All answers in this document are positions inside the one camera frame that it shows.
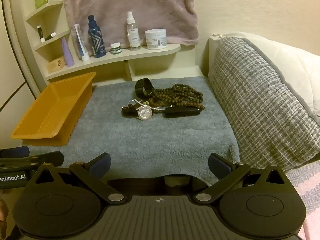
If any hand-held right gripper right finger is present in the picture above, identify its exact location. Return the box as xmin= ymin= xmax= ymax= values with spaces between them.
xmin=194 ymin=153 xmax=288 ymax=204

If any white pearl bracelet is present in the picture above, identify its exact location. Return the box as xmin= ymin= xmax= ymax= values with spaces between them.
xmin=128 ymin=98 xmax=164 ymax=113

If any cream wardrobe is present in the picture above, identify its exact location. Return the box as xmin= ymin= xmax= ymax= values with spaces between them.
xmin=0 ymin=0 xmax=48 ymax=140

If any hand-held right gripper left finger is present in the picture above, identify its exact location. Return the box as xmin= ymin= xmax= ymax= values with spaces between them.
xmin=34 ymin=153 xmax=127 ymax=204

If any purple tube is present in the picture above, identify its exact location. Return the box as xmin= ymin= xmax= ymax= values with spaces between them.
xmin=61 ymin=37 xmax=75 ymax=67

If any person's left hand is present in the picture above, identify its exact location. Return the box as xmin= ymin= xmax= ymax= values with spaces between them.
xmin=0 ymin=192 xmax=8 ymax=228

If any grey woven pillow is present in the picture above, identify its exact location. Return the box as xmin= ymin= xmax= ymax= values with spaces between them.
xmin=208 ymin=36 xmax=320 ymax=172

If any white and blue tube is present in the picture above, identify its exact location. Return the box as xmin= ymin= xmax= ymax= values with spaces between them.
xmin=74 ymin=24 xmax=90 ymax=61

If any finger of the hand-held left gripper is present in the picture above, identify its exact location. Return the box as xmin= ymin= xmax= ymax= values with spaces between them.
xmin=0 ymin=151 xmax=64 ymax=169
xmin=0 ymin=146 xmax=30 ymax=158

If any pink patterned bedsheet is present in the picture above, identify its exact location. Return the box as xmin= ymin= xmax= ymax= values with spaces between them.
xmin=285 ymin=160 xmax=320 ymax=240

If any grey fluffy mat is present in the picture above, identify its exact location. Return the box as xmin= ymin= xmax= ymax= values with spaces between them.
xmin=21 ymin=76 xmax=240 ymax=185

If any black smartwatch band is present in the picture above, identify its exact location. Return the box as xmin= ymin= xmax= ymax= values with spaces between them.
xmin=134 ymin=78 xmax=153 ymax=97

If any brown bead necklace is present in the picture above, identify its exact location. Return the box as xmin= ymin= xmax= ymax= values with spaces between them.
xmin=147 ymin=83 xmax=205 ymax=110

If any pink hanging towel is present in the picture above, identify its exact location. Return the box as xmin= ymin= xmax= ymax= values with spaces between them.
xmin=60 ymin=0 xmax=199 ymax=46

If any beige cardboard box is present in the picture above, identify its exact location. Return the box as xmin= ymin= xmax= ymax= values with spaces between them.
xmin=46 ymin=57 xmax=67 ymax=74

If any dark blue spray bottle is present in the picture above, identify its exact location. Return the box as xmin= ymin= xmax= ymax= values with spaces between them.
xmin=87 ymin=14 xmax=107 ymax=58

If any white cream jar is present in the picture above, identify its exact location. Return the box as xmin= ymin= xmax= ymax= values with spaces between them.
xmin=145 ymin=29 xmax=167 ymax=50

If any white wooden shelf unit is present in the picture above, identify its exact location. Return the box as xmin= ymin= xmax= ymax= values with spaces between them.
xmin=19 ymin=0 xmax=181 ymax=82

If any silver wristwatch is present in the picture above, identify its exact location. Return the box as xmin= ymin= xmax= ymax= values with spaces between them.
xmin=136 ymin=105 xmax=153 ymax=120

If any orange plastic tray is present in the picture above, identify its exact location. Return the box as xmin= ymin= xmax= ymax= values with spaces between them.
xmin=10 ymin=72 xmax=97 ymax=147

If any clear spray bottle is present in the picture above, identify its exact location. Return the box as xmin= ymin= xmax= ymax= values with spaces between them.
xmin=126 ymin=11 xmax=141 ymax=51

